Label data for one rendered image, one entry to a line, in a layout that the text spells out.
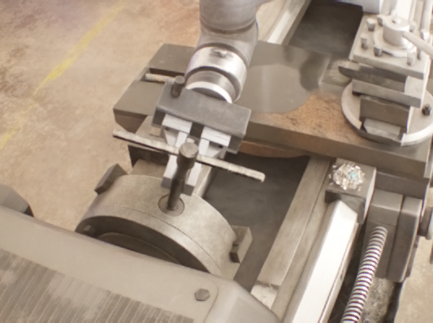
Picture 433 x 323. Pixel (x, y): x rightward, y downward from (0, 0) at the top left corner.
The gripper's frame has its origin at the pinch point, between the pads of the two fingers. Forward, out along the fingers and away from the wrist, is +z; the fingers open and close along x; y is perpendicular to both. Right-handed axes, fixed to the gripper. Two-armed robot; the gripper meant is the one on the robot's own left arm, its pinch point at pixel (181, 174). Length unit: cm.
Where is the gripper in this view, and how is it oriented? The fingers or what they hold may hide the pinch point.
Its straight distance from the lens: 91.4
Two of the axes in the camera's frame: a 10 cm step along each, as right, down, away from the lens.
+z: -2.3, 7.6, -6.0
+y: 2.2, -5.6, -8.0
